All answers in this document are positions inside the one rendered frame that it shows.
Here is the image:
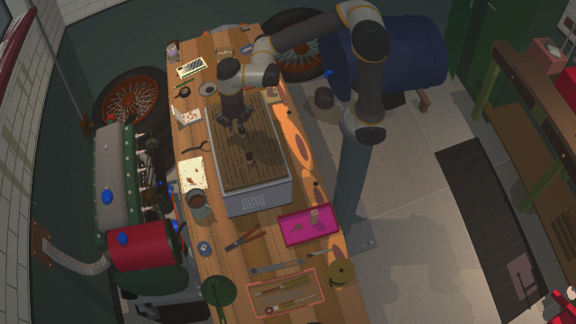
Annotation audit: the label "thin grey file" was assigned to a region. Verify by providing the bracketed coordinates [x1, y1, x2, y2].
[269, 293, 319, 307]

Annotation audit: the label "grey spanner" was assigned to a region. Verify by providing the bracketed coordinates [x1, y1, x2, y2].
[248, 257, 307, 276]

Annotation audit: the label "red vice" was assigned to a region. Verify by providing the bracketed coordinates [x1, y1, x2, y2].
[544, 285, 576, 324]

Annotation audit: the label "white open booklet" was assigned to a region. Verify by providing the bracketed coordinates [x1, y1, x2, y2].
[170, 104, 204, 130]

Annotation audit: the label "wooden handled screwdriver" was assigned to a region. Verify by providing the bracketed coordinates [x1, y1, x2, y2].
[254, 275, 312, 298]

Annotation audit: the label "brown block on yellow pad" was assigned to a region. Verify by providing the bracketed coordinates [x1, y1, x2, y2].
[264, 85, 283, 106]

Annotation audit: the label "olive round reel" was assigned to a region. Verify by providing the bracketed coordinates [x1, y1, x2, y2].
[326, 257, 357, 288]

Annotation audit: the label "red ringed tool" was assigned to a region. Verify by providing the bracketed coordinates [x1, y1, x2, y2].
[264, 301, 299, 315]

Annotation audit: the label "pink rimmed tool tray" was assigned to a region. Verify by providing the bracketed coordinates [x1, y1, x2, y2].
[245, 266, 327, 320]

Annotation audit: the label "grey switch panel box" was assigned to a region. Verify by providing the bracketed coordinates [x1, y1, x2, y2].
[204, 91, 294, 220]

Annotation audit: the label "black floor mat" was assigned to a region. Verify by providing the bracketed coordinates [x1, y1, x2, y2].
[433, 136, 551, 324]

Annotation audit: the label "brown wooden bench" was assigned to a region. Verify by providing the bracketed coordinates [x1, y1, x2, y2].
[470, 39, 576, 298]

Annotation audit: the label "red box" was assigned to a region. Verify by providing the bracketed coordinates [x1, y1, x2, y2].
[553, 66, 576, 114]

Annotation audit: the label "stained cream rag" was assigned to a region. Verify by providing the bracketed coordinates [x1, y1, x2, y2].
[176, 155, 210, 195]

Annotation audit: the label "grey mug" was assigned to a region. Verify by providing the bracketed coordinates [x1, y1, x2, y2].
[184, 187, 214, 221]

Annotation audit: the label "red cylinder tank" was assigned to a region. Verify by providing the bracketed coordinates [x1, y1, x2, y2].
[105, 218, 184, 274]

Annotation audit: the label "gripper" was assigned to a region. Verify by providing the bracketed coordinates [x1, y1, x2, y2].
[214, 93, 255, 136]

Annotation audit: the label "small wooden box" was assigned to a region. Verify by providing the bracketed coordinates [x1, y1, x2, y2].
[214, 45, 237, 62]

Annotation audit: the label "pink tissue box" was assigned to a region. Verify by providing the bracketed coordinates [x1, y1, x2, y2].
[526, 36, 570, 77]

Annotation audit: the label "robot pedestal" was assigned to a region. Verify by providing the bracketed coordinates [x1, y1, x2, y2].
[331, 129, 379, 258]

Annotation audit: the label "grey ribbed exhaust hose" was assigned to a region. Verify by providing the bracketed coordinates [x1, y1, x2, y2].
[41, 238, 113, 277]

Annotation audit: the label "grey round disc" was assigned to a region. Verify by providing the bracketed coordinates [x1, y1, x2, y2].
[197, 80, 220, 98]

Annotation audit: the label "brown wall plate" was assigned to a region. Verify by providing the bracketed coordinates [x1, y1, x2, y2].
[30, 217, 53, 271]

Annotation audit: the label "grey slanted pole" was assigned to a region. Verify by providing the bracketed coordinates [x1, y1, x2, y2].
[25, 0, 96, 139]

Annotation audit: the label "small black pot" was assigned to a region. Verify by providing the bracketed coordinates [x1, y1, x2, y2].
[313, 85, 336, 111]

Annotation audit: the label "pink job tray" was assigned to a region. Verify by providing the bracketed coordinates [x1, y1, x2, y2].
[276, 202, 341, 248]

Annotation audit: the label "grey engine stand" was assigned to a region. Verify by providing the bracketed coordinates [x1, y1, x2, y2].
[107, 265, 213, 324]

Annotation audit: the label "glass jar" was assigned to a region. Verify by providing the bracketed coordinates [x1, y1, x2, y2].
[166, 41, 182, 65]

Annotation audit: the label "green cupboard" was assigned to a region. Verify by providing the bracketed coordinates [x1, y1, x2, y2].
[444, 0, 562, 119]

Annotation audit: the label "spoked wheel with tyre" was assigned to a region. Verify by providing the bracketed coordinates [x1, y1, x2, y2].
[91, 66, 176, 175]
[260, 7, 335, 85]

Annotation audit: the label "dark blue drum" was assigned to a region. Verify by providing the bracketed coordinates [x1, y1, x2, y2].
[316, 13, 450, 103]

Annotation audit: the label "red handled pliers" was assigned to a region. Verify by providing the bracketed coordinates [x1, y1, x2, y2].
[224, 222, 268, 253]

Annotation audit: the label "green engine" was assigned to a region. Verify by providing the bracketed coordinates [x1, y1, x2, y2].
[91, 113, 191, 298]

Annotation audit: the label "black pliers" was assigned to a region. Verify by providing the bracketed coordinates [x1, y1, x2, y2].
[180, 139, 212, 157]

